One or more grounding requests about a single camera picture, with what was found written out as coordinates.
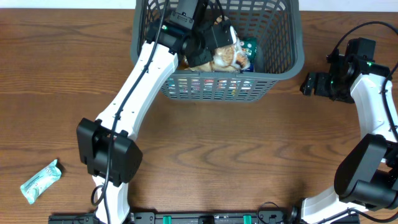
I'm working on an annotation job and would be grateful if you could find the green Nescafe coffee bag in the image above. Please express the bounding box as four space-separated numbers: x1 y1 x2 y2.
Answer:
240 37 257 72

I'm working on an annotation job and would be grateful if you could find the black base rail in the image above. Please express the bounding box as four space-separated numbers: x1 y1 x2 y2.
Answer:
48 205 361 224

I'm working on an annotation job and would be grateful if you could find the grey plastic basket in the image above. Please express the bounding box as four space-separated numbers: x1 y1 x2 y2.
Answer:
129 0 305 103

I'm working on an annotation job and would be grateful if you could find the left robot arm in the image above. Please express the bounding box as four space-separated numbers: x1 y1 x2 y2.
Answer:
76 19 237 223

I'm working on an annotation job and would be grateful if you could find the colourful tissue pack strip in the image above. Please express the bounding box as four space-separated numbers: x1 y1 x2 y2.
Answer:
165 78 242 98

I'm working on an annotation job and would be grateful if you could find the brown snack pouch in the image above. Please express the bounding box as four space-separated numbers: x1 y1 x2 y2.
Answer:
183 16 250 72

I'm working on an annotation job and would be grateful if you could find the right black cable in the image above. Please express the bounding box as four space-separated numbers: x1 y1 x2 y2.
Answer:
331 21 398 224

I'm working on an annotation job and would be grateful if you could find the black cable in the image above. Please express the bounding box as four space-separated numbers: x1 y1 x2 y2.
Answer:
90 0 170 224
331 21 398 224

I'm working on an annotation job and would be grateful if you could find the light blue wipes packet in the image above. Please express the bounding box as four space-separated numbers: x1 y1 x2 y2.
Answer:
20 159 62 205

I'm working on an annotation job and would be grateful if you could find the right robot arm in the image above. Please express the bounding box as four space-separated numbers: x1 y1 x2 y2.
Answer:
286 51 397 223

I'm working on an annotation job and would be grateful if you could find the left black cable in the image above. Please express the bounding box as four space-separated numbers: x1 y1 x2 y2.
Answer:
90 0 170 224

